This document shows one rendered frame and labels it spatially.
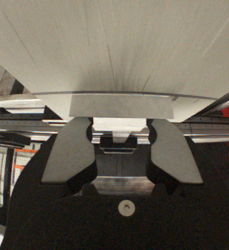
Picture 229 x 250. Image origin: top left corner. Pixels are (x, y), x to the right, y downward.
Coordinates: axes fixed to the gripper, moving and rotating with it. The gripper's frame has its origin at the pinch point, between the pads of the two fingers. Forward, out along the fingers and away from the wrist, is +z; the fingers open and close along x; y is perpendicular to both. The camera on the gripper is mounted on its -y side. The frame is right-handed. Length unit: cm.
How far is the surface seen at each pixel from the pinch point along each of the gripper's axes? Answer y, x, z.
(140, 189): 11.2, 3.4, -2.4
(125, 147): 20.2, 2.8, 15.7
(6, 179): 80, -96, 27
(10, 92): -0.6, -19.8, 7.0
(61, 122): 5.1, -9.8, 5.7
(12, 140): 20.1, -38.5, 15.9
